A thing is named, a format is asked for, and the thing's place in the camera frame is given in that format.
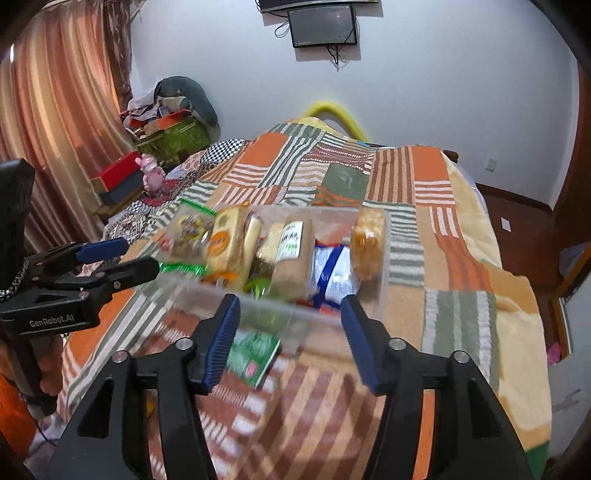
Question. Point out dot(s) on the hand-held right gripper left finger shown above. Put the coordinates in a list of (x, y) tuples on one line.
[(221, 341)]

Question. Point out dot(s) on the striped orange curtain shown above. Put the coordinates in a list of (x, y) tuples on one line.
[(60, 101)]

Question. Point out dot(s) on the yellow fried snack bag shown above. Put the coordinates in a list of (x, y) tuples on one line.
[(368, 242)]

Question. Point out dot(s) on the orange snack packet green edge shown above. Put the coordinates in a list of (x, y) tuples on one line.
[(189, 230)]

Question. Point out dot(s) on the clear plastic container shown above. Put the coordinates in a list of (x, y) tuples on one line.
[(286, 318)]

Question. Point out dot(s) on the blue white snack bag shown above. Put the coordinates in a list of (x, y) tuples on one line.
[(334, 277)]

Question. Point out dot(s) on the pink plush toy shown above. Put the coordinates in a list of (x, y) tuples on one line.
[(151, 173)]

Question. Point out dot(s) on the green jelly cup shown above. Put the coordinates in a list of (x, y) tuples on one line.
[(258, 284)]

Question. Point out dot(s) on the brown packet white label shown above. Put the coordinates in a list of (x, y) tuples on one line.
[(291, 258)]

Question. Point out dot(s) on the green cardboard box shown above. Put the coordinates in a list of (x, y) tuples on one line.
[(178, 138)]

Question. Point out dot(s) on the dark box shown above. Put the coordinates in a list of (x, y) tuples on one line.
[(122, 191)]

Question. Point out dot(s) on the black wall television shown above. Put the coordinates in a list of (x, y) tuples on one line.
[(318, 4)]

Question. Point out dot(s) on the black office chair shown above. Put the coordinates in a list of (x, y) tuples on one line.
[(16, 212)]

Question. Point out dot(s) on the pile of clothes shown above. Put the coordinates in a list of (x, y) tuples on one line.
[(184, 97)]

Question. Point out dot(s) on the black white woven cloth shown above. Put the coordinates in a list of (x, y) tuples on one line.
[(11, 281)]

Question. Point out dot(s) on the wall socket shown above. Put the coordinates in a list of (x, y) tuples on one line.
[(490, 164)]

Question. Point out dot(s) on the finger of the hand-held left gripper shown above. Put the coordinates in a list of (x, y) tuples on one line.
[(134, 272), (104, 249)]

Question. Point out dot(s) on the white floor plate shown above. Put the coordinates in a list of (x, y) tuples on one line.
[(505, 225)]

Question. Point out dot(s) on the checkered blanket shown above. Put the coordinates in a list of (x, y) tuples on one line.
[(221, 154)]

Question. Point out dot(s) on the small black monitor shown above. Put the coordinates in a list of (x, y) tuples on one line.
[(323, 26)]

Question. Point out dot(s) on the cracker packet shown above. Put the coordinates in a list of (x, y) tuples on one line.
[(226, 244)]

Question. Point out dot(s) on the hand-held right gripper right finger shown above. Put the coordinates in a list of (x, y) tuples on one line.
[(362, 346)]

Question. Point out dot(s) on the yellow bed headboard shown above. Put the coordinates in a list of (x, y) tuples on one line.
[(337, 113)]

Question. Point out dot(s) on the person's left hand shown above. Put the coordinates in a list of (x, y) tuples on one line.
[(51, 364)]

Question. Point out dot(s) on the red box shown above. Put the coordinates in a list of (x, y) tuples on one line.
[(115, 173)]

